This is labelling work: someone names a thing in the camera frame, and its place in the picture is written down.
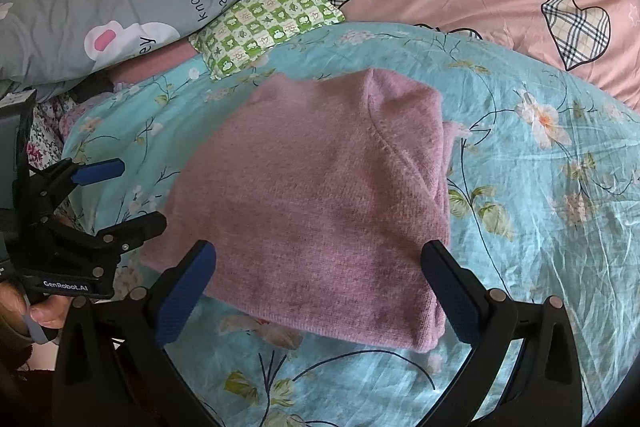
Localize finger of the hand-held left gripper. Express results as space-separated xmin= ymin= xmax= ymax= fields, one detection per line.
xmin=22 ymin=158 xmax=126 ymax=218
xmin=55 ymin=211 xmax=168 ymax=260

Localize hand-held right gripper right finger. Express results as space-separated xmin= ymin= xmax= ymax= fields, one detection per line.
xmin=421 ymin=239 xmax=585 ymax=427

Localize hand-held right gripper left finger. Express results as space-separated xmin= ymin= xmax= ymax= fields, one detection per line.
xmin=51 ymin=239 xmax=236 ymax=427

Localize pink knit sweater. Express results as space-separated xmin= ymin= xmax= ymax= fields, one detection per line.
xmin=139 ymin=68 xmax=473 ymax=353

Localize person's left hand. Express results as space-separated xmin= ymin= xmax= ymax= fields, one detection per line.
xmin=0 ymin=284 xmax=71 ymax=337

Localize dark floral cloth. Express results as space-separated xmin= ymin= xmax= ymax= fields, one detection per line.
xmin=27 ymin=99 xmax=83 ymax=172

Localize teal floral blanket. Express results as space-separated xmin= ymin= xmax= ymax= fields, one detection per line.
xmin=60 ymin=22 xmax=640 ymax=427

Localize dark pink bed sheet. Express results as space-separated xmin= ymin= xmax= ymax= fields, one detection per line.
xmin=112 ymin=42 xmax=206 ymax=88

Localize green checkered pillow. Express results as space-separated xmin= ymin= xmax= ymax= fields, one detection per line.
xmin=189 ymin=0 xmax=346 ymax=82

